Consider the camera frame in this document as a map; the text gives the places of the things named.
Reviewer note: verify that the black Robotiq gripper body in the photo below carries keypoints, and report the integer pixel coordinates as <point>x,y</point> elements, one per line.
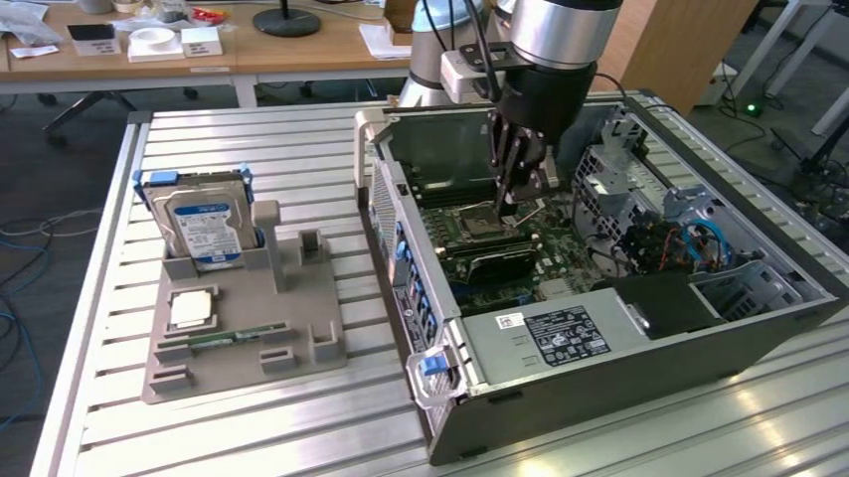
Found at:
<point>543,99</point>

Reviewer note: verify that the green expansion card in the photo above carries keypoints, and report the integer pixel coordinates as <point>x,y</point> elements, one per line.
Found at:
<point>496,268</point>

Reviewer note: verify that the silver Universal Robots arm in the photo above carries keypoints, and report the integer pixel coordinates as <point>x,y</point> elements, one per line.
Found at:
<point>563,30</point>

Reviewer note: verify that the CPU socket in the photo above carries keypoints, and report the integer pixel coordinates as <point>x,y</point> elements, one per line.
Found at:
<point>478,223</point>

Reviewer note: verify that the RAM stick with white label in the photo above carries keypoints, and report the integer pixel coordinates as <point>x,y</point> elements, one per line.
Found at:
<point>490,247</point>

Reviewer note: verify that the green motherboard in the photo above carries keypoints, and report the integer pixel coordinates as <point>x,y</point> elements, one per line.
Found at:
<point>560,263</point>

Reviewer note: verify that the wooden cabinet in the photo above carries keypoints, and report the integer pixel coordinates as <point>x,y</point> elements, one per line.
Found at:
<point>663,49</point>

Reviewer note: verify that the white paper stack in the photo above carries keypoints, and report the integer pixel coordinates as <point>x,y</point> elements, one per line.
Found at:
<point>384,45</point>

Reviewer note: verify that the brown cardboard box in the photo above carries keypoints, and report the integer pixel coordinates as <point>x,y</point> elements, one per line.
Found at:
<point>398,12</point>

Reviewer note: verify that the black device with green light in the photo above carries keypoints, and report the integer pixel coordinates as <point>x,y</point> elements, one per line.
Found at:
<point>751,108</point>

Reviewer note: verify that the wooden desk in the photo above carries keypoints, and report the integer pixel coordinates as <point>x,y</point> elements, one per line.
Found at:
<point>53,67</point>
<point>311,54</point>

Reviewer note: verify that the black plastic air shroud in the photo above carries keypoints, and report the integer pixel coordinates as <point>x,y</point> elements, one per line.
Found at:
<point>663,308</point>

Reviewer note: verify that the grey power supply unit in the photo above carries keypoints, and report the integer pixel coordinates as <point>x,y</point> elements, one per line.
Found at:
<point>503,348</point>

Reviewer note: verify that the black round lamp base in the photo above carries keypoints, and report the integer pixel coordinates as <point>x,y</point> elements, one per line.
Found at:
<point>284,25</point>

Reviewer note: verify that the silver disk bay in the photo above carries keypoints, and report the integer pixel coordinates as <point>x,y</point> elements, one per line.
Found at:
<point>755,278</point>

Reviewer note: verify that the blue case latch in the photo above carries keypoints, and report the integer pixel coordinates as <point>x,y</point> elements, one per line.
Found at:
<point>431,366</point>

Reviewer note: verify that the open dark PC case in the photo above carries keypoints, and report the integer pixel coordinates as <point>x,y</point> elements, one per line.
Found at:
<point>596,397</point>

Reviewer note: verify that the hard disk with blue caddy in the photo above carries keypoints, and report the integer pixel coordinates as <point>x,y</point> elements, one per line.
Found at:
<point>199,223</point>

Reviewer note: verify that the plain white box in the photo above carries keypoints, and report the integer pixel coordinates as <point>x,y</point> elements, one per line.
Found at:
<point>199,42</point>

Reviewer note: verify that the red packet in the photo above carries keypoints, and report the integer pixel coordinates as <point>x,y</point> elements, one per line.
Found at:
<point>205,16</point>

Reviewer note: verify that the flat white box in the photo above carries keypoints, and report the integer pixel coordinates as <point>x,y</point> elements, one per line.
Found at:
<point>159,55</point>

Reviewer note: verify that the white tape roll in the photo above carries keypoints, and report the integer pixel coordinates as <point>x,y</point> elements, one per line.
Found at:
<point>152,36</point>

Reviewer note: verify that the silver CPU chip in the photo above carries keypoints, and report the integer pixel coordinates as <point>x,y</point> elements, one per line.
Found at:
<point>191,310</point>

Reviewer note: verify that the green RAM stick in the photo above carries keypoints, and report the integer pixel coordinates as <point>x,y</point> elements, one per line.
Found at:
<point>219,339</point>

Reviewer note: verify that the grey plastic parts rack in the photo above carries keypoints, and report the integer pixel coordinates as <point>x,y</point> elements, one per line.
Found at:
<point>232,367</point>

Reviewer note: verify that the black office chair base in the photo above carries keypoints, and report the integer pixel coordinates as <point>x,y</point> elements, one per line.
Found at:
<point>72,111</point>

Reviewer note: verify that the white box with black top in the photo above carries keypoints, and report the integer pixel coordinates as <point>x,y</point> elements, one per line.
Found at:
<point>92,40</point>

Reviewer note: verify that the red and white card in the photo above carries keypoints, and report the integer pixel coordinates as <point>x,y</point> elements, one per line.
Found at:
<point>33,51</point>

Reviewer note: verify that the clear plastic bag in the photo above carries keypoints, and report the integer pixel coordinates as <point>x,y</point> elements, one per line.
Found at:
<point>26,25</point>

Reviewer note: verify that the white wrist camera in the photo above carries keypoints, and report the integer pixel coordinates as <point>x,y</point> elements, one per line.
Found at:
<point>460,74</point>

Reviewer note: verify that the white desk frame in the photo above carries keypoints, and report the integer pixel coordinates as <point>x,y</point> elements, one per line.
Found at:
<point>831,111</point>

